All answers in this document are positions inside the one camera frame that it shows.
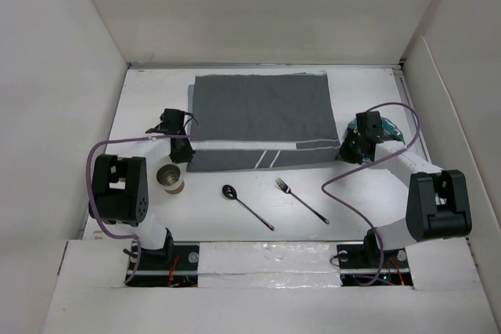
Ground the teal ceramic plate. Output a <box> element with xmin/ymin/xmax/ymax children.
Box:
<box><xmin>346</xmin><ymin>117</ymin><xmax>404</xmax><ymax>163</ymax></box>

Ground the steel cup with white sleeve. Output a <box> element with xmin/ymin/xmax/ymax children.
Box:
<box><xmin>156</xmin><ymin>164</ymin><xmax>185</xmax><ymax>195</ymax></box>

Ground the grey striped cloth placemat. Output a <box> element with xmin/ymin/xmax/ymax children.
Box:
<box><xmin>187</xmin><ymin>73</ymin><xmax>341</xmax><ymax>173</ymax></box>

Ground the dark metal fork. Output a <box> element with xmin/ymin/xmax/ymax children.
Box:
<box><xmin>276</xmin><ymin>178</ymin><xmax>330</xmax><ymax>224</ymax></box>

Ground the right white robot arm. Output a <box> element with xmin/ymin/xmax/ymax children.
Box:
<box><xmin>337</xmin><ymin>111</ymin><xmax>472</xmax><ymax>267</ymax></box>

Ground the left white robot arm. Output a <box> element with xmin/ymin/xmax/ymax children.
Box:
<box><xmin>85</xmin><ymin>109</ymin><xmax>199</xmax><ymax>269</ymax></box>

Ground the dark metal spoon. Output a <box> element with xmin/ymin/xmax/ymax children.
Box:
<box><xmin>222</xmin><ymin>185</ymin><xmax>275</xmax><ymax>231</ymax></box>

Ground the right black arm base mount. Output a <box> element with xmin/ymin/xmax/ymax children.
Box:
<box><xmin>330</xmin><ymin>242</ymin><xmax>413</xmax><ymax>287</ymax></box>

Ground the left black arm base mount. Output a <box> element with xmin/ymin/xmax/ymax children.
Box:
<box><xmin>125</xmin><ymin>243</ymin><xmax>200</xmax><ymax>288</ymax></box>

